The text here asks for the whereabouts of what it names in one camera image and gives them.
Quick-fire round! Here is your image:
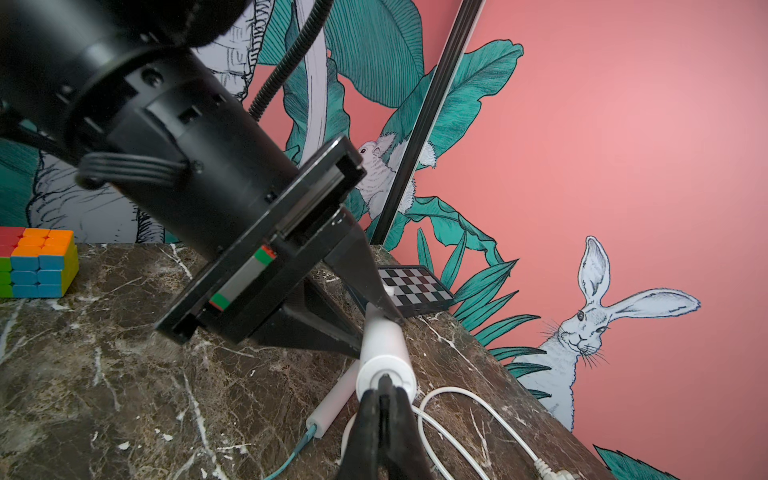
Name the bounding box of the black enclosure corner post left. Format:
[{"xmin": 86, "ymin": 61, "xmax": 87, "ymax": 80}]
[{"xmin": 369, "ymin": 0, "xmax": 485, "ymax": 246}]

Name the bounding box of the white electric toothbrush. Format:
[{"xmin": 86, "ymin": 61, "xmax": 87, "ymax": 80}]
[
  {"xmin": 356, "ymin": 303, "xmax": 418, "ymax": 402},
  {"xmin": 306, "ymin": 360, "xmax": 360, "ymax": 438}
]

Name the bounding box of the teal USB cable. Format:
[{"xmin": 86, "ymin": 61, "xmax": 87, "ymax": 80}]
[{"xmin": 260, "ymin": 422, "xmax": 319, "ymax": 480}]

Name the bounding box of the colourful Rubik's cube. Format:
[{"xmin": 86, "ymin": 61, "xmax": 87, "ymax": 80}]
[{"xmin": 1, "ymin": 227, "xmax": 79, "ymax": 299}]

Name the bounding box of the white power strip cable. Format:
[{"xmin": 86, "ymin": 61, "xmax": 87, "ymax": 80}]
[{"xmin": 340, "ymin": 386, "xmax": 577, "ymax": 480}]

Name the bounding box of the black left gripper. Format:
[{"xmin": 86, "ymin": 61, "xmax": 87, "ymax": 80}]
[{"xmin": 71, "ymin": 48, "xmax": 404, "ymax": 359}]

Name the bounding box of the black white chessboard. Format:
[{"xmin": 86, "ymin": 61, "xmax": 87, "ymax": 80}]
[{"xmin": 378, "ymin": 265, "xmax": 454, "ymax": 317}]

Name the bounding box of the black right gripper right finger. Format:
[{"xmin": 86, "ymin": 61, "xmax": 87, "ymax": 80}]
[{"xmin": 379, "ymin": 375, "xmax": 433, "ymax": 480}]

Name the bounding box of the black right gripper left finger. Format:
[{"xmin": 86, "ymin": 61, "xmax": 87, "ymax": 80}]
[{"xmin": 336, "ymin": 389, "xmax": 380, "ymax": 480}]

